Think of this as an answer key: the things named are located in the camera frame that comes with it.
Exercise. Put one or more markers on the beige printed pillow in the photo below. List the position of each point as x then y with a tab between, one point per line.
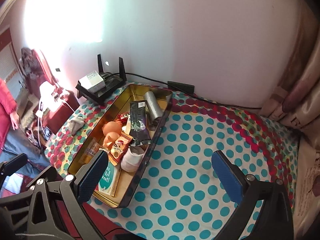
298	108

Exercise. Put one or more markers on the blue clothing pile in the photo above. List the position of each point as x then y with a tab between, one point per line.
16	143

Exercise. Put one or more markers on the orange snack packet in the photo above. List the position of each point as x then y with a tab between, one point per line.
119	148

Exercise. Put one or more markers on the black power adapter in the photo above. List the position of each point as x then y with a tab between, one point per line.
183	87

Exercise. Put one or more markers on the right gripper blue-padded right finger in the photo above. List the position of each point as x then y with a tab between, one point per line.
229	176

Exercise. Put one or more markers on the orange pig toy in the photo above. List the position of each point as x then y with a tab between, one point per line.
112	131

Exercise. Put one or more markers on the polka dot bed cover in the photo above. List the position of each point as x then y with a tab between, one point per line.
179	195

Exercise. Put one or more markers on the black purple snack pouch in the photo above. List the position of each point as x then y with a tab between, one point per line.
139	130

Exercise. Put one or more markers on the red foil candy wrapper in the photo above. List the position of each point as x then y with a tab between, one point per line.
123	117

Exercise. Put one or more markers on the gold metal tin tray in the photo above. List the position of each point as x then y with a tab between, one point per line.
128	132

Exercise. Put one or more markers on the white box on router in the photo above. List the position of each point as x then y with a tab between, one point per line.
92	82

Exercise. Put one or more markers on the grey sock on left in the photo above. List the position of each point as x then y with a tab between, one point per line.
75	124

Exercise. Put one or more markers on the red wooden nightstand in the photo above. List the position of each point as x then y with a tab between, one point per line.
56	119

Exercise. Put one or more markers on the silver foil pouch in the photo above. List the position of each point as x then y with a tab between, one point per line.
154	109

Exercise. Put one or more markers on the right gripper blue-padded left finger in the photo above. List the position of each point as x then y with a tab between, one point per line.
89	175

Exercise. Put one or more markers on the red teal white box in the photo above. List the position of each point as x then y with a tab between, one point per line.
108	182

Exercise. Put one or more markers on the black wifi router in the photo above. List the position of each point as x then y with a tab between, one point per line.
113	81

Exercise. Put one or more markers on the person in red coat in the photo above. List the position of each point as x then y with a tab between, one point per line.
9	118

